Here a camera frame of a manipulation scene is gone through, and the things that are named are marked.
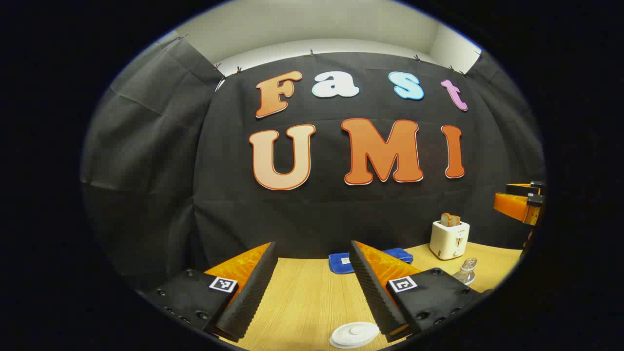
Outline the white toaster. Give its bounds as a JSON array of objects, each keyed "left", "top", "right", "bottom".
[{"left": 429, "top": 219, "right": 470, "bottom": 260}]

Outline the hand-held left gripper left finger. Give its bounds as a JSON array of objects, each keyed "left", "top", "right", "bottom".
[{"left": 141, "top": 241, "right": 278, "bottom": 342}]

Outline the white teacup lid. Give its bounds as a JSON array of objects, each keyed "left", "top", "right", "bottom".
[{"left": 330, "top": 322, "right": 380, "bottom": 349}]

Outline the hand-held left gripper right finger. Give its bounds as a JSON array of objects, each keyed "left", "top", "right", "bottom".
[{"left": 350, "top": 240, "right": 493, "bottom": 342}]

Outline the blue towel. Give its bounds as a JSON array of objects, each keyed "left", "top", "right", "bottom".
[{"left": 328, "top": 248, "right": 414, "bottom": 274}]

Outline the clear water bottle green label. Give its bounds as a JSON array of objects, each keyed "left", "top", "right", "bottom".
[{"left": 451, "top": 257, "right": 478, "bottom": 286}]

